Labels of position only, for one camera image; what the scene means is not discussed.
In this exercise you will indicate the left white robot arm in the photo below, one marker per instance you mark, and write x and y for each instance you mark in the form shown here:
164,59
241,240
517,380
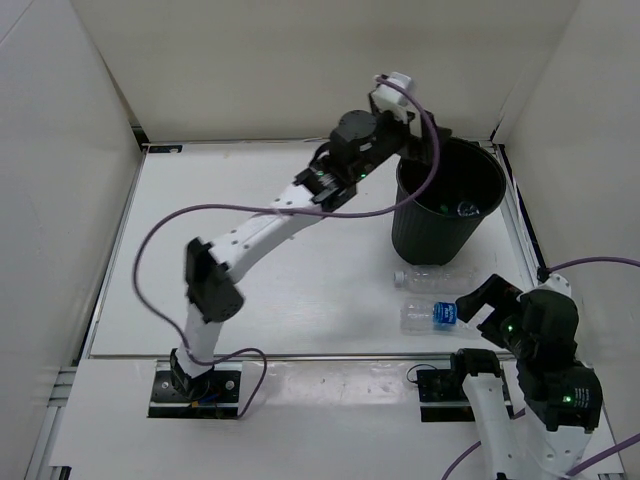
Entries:
212,270

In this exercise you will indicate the clear Aquafina bottle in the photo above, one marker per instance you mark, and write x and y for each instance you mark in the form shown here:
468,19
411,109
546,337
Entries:
420,316

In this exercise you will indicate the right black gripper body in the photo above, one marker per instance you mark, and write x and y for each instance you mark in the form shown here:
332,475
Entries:
515,334

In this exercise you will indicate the clear unlabelled plastic bottle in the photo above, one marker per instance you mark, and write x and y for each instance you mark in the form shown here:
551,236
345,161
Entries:
432,279

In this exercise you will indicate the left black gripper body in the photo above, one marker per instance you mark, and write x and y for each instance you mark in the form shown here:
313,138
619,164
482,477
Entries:
388,136

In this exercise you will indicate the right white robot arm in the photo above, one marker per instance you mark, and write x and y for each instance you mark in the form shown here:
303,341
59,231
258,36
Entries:
563,397

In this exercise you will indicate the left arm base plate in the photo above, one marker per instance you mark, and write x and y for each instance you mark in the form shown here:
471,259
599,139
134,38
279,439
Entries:
217,398

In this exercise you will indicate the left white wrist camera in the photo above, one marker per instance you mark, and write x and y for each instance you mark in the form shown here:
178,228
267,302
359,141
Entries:
389,94

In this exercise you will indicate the dark green plastic bin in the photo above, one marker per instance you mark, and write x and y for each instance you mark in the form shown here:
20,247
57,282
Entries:
421,234

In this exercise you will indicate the blue label bottle white cap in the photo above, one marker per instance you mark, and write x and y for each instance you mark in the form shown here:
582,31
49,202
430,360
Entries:
468,209

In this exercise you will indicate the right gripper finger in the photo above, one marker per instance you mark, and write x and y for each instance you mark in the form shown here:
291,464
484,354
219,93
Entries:
502,326
495,292

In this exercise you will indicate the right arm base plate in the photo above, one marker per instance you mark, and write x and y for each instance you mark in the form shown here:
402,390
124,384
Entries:
441,395

